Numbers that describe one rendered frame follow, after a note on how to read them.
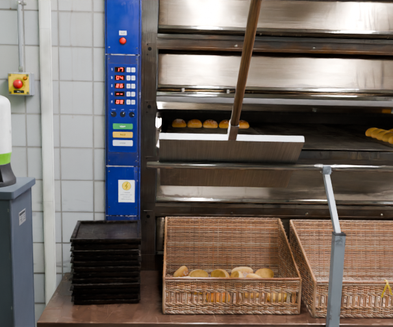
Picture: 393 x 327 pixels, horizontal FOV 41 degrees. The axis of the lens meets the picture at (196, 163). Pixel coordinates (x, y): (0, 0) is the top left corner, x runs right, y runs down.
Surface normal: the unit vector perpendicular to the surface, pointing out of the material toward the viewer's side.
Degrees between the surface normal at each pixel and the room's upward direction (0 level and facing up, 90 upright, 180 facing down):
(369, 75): 70
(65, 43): 90
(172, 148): 139
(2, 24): 90
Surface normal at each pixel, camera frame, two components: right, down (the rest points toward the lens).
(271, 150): 0.00, 0.85
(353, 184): 0.04, -0.18
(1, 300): 0.01, 0.16
